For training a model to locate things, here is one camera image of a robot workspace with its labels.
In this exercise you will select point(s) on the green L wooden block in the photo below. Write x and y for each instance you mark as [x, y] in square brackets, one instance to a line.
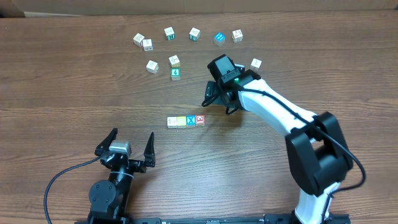
[172, 122]

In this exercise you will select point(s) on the cardboard back wall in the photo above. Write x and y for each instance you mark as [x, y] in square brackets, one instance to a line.
[40, 8]

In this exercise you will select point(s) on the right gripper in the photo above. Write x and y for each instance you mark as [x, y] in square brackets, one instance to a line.
[215, 96]

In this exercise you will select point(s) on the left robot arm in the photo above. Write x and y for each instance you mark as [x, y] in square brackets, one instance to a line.
[109, 197]

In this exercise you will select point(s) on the plain wooden block top right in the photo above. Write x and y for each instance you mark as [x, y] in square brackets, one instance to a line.
[237, 36]

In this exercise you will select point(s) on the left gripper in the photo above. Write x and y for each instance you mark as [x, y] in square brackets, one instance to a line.
[148, 157]

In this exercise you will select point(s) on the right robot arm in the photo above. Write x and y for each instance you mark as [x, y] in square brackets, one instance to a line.
[317, 151]

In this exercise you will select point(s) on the red top wooden block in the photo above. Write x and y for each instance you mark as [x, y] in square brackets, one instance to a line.
[199, 120]

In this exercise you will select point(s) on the plain wooden block far left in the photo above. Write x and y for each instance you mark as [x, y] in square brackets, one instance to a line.
[138, 39]

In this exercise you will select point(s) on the teal sided wooden block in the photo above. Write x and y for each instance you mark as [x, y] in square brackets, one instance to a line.
[194, 34]

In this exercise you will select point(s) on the blue X wooden block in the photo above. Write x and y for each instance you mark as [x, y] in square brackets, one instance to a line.
[191, 121]

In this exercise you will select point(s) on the green top wooden block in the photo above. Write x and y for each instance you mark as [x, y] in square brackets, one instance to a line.
[175, 74]

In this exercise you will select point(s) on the plain block above red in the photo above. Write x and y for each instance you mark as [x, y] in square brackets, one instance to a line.
[152, 66]

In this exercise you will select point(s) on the yellow top wooden block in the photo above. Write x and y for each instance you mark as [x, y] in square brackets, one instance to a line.
[181, 121]

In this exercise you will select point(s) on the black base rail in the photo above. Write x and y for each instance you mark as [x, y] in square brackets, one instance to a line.
[217, 220]

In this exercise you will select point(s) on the plain wooden block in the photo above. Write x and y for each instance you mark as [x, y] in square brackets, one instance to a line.
[138, 39]
[237, 36]
[169, 33]
[147, 45]

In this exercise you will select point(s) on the blue top wooden block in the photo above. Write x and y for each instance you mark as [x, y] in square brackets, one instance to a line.
[219, 39]

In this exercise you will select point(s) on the plain block far right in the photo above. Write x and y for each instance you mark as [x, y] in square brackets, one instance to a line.
[255, 64]

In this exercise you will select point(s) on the yellow sided wooden block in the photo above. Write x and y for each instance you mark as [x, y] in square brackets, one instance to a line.
[174, 61]

